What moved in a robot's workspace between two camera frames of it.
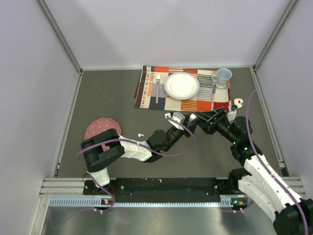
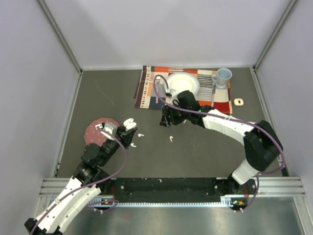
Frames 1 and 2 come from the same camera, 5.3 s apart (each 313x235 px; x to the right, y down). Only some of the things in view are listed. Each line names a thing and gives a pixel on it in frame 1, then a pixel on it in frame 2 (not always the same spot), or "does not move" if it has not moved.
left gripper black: (190, 130) -> (125, 136)
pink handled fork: (158, 80) does not move
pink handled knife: (213, 92) does not move
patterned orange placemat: (150, 94) does not move
